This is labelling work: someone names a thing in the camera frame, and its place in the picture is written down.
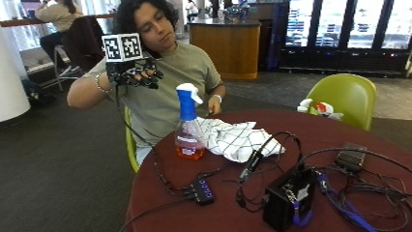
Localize metal chair with dark jacket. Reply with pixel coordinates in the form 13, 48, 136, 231
53, 14, 107, 92

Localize dark bag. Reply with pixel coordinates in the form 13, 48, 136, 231
19, 78, 57, 108

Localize glass door fridge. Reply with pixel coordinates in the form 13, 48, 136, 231
277, 0, 412, 77

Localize green chair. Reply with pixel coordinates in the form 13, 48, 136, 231
304, 72, 379, 131
123, 105, 141, 174

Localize black glove cable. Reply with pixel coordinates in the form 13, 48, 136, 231
113, 84, 195, 198

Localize black box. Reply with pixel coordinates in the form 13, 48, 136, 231
261, 166, 319, 232

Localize white checked cloth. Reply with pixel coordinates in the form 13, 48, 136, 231
196, 116, 287, 164

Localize black usb hub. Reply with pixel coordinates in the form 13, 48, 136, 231
187, 177, 216, 207

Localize spray bottle with orange liquid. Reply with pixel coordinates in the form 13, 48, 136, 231
172, 82, 207, 161

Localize black stick camera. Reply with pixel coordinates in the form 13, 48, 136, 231
239, 149, 265, 182

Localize white and red spray bottle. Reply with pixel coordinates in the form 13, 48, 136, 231
296, 98, 345, 122

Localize blue strap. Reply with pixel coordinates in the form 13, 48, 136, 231
292, 173, 379, 232

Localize round wooden counter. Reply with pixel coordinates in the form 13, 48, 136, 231
187, 17, 263, 81

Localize beaded bracelet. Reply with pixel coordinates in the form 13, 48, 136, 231
93, 72, 115, 95

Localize white pillar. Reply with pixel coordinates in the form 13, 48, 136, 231
0, 24, 32, 124

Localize person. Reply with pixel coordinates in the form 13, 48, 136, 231
65, 0, 228, 167
184, 0, 201, 22
33, 0, 87, 63

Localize tangle of black cables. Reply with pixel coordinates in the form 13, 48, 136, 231
233, 130, 412, 232

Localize white marker cube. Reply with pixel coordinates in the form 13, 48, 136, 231
100, 32, 144, 63

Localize black power adapter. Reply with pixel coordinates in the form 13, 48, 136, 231
335, 142, 369, 172

